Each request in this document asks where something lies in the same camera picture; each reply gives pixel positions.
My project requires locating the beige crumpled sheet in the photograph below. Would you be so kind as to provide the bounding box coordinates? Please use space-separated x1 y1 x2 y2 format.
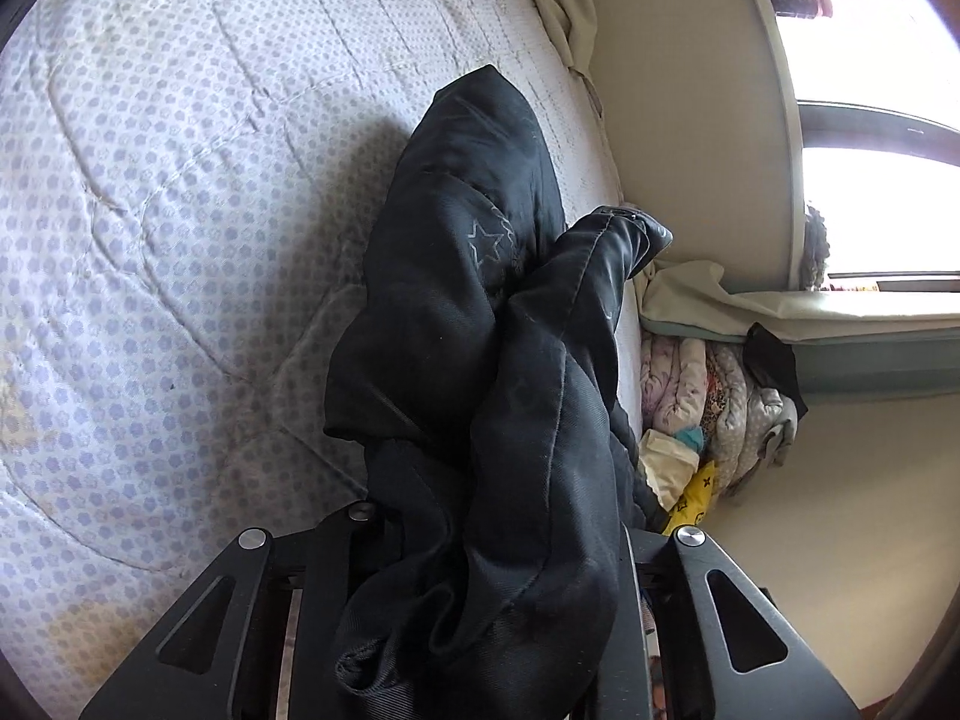
534 0 958 343

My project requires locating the grey dotted folded quilt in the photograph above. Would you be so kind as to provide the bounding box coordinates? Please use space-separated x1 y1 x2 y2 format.
701 341 799 499

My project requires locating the cream folded blanket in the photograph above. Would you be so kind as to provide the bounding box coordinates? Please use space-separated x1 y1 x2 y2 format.
640 429 700 511

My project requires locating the yellow patterned pillow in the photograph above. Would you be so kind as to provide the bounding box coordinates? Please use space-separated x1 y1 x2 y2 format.
662 461 716 536

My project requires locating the lilac floral folded quilt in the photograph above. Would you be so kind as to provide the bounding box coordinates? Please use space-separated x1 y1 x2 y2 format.
640 333 708 436

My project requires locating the white quilted mattress cover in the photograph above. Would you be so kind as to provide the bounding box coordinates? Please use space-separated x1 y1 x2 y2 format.
2 0 620 718

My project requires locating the black padded police jacket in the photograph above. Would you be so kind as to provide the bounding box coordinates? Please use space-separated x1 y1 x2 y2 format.
325 67 672 718

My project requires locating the black cloth on pile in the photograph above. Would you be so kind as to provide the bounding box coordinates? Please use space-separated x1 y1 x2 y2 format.
743 322 809 419

